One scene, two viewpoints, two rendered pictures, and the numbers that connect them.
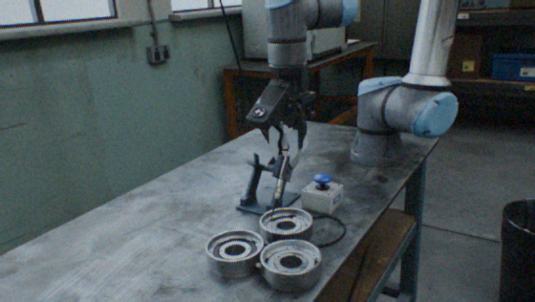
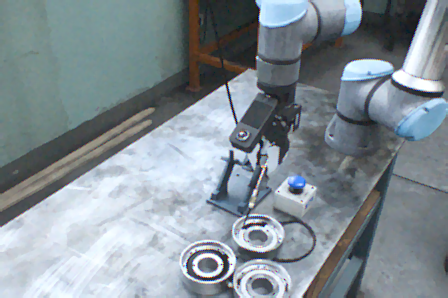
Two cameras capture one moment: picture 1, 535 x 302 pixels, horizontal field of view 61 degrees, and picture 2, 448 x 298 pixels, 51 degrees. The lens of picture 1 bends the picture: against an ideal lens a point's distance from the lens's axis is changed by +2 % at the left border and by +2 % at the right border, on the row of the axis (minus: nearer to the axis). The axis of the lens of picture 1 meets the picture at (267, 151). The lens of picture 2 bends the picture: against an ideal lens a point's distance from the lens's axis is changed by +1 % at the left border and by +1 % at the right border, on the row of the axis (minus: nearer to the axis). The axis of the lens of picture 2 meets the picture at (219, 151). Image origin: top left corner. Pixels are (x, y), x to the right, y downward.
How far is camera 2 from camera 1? 25 cm
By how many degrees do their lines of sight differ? 14
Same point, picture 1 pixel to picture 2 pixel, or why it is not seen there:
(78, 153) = (31, 73)
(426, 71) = (421, 74)
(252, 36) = not seen: outside the picture
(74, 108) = (26, 24)
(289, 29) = (284, 50)
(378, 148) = (356, 137)
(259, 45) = not seen: outside the picture
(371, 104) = (355, 93)
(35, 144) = not seen: outside the picture
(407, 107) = (394, 108)
